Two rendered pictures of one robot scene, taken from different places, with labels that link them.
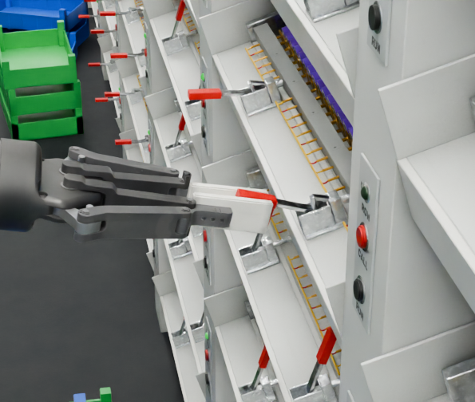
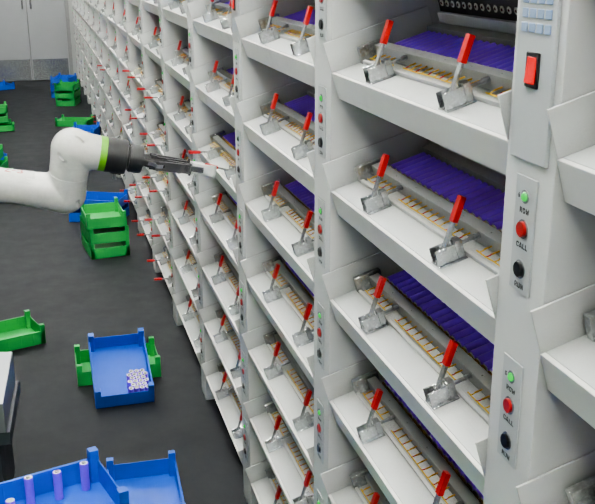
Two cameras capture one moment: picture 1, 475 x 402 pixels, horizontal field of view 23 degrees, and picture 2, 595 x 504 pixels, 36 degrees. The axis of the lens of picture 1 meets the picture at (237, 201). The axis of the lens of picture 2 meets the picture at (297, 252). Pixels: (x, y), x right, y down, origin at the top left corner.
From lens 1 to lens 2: 1.56 m
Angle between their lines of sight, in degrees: 11
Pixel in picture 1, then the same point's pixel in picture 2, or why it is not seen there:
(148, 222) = (177, 167)
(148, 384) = (171, 342)
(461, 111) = (258, 109)
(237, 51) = (206, 146)
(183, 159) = (186, 223)
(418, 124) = (247, 112)
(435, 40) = (249, 90)
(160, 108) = (174, 207)
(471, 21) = (258, 86)
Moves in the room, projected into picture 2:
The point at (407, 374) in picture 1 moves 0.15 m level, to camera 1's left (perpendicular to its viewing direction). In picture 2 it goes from (251, 188) to (190, 190)
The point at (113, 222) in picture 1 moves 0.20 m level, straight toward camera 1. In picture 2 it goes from (167, 165) to (173, 183)
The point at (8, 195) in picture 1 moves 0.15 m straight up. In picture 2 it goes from (135, 157) to (131, 100)
